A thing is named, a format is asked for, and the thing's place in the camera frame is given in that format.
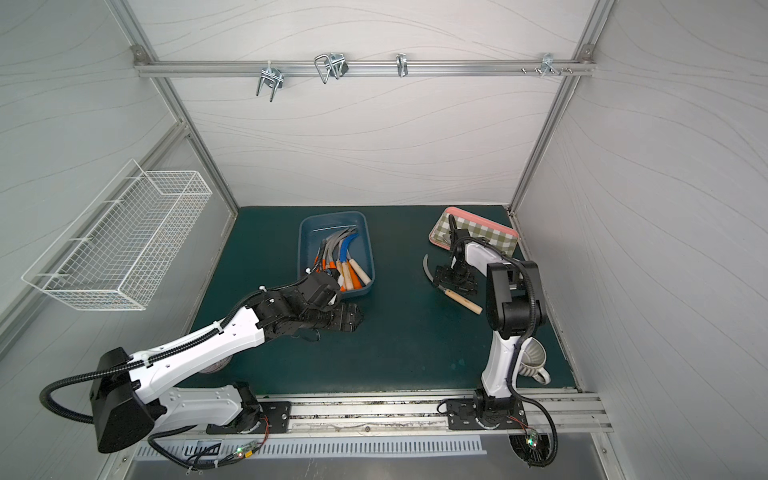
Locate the metal clamp hook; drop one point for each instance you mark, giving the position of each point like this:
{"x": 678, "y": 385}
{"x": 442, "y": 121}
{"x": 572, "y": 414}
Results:
{"x": 270, "y": 79}
{"x": 331, "y": 65}
{"x": 546, "y": 68}

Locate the white vent strip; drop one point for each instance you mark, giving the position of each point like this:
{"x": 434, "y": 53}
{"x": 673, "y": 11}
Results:
{"x": 338, "y": 447}

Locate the metal clamp hook left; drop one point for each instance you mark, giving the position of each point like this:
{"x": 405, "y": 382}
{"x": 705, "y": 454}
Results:
{"x": 270, "y": 79}

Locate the metal clamp hook middle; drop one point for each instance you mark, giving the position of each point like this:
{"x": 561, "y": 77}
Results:
{"x": 331, "y": 65}

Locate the metal ring hook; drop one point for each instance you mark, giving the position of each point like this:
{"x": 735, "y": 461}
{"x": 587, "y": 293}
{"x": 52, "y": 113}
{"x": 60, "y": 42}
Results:
{"x": 401, "y": 65}

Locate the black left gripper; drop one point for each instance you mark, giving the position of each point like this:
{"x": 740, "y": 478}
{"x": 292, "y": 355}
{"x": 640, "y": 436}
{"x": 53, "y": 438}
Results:
{"x": 335, "y": 315}

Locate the aluminium crossbar rail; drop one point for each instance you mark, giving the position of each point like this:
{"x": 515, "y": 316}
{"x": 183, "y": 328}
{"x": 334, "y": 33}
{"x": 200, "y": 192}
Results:
{"x": 357, "y": 68}

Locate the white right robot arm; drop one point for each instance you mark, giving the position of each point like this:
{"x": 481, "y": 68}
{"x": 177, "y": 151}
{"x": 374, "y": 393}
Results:
{"x": 509, "y": 292}

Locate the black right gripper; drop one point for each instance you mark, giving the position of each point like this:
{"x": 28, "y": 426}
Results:
{"x": 455, "y": 276}

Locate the metal clamp hook right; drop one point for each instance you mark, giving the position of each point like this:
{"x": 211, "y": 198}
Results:
{"x": 546, "y": 68}

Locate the blue plastic storage box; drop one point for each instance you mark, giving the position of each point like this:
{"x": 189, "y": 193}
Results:
{"x": 319, "y": 236}

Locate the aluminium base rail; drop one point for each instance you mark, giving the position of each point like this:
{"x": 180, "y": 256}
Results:
{"x": 417, "y": 413}

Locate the white wire basket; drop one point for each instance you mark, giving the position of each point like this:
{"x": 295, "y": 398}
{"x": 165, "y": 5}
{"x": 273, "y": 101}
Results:
{"x": 115, "y": 253}

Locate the pink striped bowl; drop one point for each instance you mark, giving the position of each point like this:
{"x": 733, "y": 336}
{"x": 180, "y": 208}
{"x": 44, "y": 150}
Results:
{"x": 217, "y": 366}

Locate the grey ribbed mug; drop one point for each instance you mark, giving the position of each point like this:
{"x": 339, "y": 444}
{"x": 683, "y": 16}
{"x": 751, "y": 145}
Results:
{"x": 533, "y": 364}

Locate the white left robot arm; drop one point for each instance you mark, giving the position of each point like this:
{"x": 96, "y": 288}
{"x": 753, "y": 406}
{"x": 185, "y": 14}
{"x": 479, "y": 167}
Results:
{"x": 140, "y": 394}

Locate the pink tray with checkered cloth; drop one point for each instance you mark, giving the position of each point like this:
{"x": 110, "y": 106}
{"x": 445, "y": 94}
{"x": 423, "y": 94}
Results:
{"x": 502, "y": 237}

